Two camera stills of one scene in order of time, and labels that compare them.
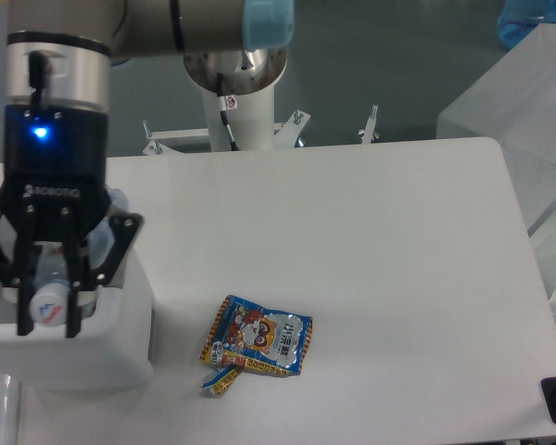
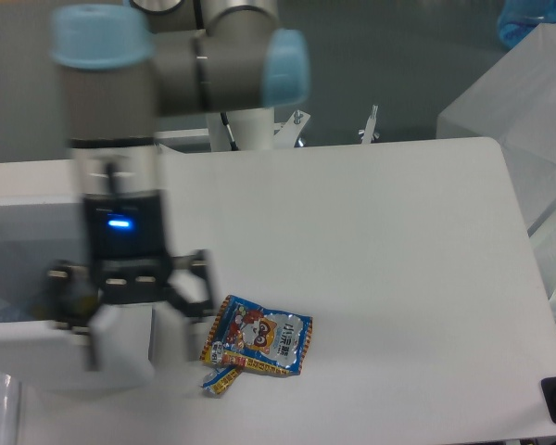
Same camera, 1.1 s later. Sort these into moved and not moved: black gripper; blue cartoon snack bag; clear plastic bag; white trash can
Moved: black gripper
Not moved: blue cartoon snack bag; clear plastic bag; white trash can
